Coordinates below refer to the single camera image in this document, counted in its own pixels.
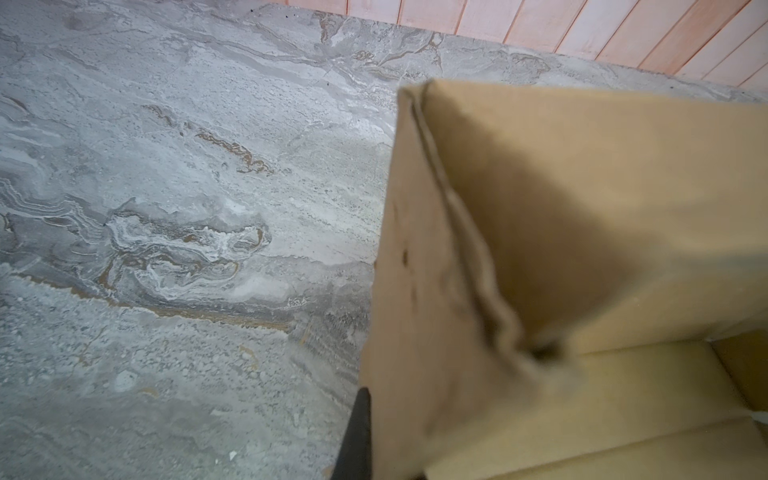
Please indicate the brown cardboard box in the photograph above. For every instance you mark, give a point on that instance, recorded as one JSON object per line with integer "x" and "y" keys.
{"x": 570, "y": 284}

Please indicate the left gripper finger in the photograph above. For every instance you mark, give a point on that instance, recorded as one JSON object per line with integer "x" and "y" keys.
{"x": 354, "y": 460}

